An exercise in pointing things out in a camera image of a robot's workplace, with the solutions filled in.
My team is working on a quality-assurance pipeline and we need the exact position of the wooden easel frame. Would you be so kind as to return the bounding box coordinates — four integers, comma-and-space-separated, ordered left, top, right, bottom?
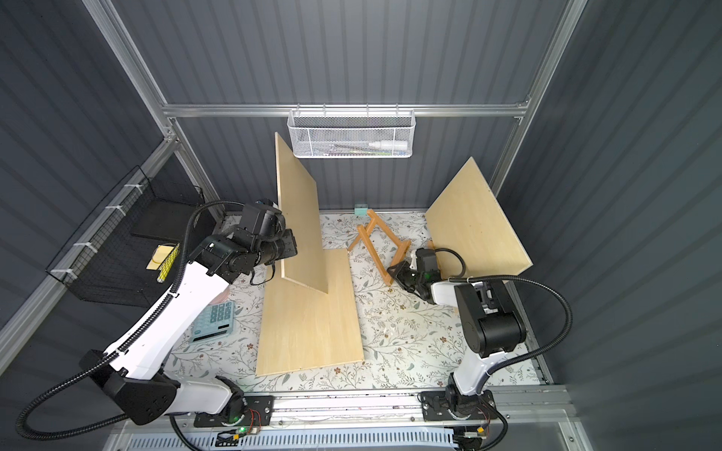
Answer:
346, 207, 413, 287

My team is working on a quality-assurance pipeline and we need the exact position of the plywood board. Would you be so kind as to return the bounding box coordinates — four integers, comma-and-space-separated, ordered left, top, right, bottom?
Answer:
425, 158, 533, 277
275, 133, 328, 293
256, 249, 364, 377

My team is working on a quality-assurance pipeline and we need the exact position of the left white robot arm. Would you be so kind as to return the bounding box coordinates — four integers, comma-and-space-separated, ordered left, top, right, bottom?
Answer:
82, 200, 297, 426

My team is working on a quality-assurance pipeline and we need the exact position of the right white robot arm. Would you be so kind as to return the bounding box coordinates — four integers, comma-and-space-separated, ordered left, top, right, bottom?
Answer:
387, 248, 526, 418

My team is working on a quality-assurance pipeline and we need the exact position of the teal calculator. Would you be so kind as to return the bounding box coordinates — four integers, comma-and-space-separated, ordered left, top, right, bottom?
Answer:
190, 301, 235, 343

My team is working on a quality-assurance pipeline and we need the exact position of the yellow sticky note pad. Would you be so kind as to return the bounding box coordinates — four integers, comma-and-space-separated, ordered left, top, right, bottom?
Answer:
146, 244, 176, 271

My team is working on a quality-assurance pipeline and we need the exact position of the white marker in basket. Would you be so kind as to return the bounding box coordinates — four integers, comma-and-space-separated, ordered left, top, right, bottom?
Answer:
368, 140, 409, 154

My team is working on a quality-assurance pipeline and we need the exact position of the teal wall clip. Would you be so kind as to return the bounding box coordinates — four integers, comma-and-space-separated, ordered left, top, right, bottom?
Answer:
353, 204, 369, 217

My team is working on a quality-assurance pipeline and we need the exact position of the white wire mesh basket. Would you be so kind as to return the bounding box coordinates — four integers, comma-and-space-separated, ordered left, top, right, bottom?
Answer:
287, 107, 417, 159

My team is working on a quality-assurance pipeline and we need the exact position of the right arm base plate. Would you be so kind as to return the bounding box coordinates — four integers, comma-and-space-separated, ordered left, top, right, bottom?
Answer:
417, 390, 498, 423

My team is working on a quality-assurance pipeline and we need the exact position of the black wire mesh basket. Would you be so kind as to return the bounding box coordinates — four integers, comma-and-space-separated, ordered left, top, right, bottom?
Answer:
45, 159, 204, 307

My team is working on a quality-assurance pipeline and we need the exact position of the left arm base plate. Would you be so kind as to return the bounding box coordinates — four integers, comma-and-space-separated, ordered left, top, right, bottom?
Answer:
194, 396, 275, 428

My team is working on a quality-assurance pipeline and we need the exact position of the aluminium rail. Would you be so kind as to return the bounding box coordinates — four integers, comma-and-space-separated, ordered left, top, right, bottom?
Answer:
117, 384, 571, 430

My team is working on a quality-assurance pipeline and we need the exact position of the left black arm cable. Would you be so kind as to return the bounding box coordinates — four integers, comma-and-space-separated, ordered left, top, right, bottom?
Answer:
14, 199, 249, 451

